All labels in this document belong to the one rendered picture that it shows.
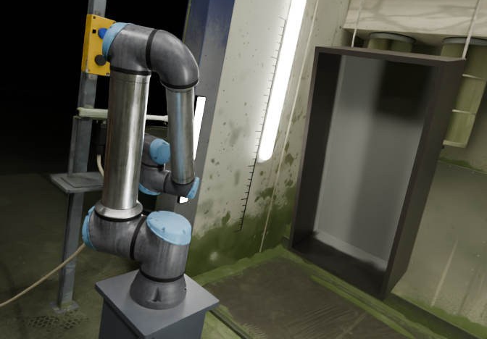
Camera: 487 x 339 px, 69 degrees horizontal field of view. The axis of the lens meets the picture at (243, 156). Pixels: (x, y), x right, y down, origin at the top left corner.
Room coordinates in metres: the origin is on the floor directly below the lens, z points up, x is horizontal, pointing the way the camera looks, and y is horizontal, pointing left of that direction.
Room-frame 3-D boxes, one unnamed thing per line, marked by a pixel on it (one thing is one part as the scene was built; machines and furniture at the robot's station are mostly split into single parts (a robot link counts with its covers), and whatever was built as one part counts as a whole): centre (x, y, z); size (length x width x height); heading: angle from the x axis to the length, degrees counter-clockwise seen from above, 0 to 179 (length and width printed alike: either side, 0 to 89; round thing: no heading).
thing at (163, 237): (1.10, 0.20, 0.83); 0.17 x 0.15 x 0.18; 85
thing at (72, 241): (1.73, 0.81, 0.82); 0.06 x 0.06 x 1.64; 51
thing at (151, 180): (1.36, 0.33, 0.96); 0.12 x 0.09 x 0.12; 85
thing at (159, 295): (1.10, 0.19, 0.69); 0.19 x 0.19 x 0.10
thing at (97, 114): (1.71, 0.59, 1.05); 0.49 x 0.05 x 0.23; 141
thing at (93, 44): (1.70, 0.77, 1.42); 0.12 x 0.06 x 0.26; 141
